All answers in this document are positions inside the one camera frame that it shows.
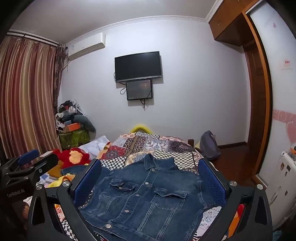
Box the red plush toy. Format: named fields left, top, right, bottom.
left=52, top=147, right=92, bottom=166

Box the white sliding wardrobe door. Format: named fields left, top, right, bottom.
left=250, top=0, right=296, bottom=204

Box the orange box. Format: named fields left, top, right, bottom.
left=63, top=123, right=81, bottom=133

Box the curtain rod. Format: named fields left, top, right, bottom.
left=7, top=31, right=67, bottom=48

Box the brown wooden door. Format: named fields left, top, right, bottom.
left=240, top=9, right=274, bottom=184

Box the black wall television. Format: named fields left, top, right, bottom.
left=114, top=51, right=162, bottom=83

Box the small black wall monitor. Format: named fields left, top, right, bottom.
left=126, top=79, right=153, bottom=101

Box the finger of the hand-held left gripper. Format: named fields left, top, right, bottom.
left=0, top=149, right=40, bottom=173
left=5, top=152, right=59, bottom=184

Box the white cabinet with stickers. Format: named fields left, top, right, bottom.
left=264, top=144, right=296, bottom=230

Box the yellow object behind bed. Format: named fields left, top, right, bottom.
left=129, top=124, right=153, bottom=135

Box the yellow cloth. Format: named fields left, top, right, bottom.
left=47, top=166, right=76, bottom=189

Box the blue denim jacket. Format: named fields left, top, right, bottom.
left=62, top=153, right=226, bottom=241

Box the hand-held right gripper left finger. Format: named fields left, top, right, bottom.
left=26, top=158, right=103, bottom=241

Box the pile of clutter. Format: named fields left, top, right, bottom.
left=55, top=100, right=86, bottom=131

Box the grey bag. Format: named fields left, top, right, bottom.
left=199, top=130, right=221, bottom=161

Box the patchwork printed quilt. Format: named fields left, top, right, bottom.
left=53, top=131, right=245, bottom=241

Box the white bed sheet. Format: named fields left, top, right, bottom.
left=79, top=136, right=112, bottom=160

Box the stack of papers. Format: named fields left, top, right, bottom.
left=40, top=173, right=58, bottom=186

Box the wooden overhead cabinet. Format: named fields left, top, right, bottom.
left=208, top=0, right=254, bottom=47

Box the white wall air conditioner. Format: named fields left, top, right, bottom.
left=66, top=32, right=106, bottom=61

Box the striped brown curtain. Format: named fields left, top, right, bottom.
left=0, top=35, right=67, bottom=161

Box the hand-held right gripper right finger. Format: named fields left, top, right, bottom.
left=198, top=158, right=274, bottom=241

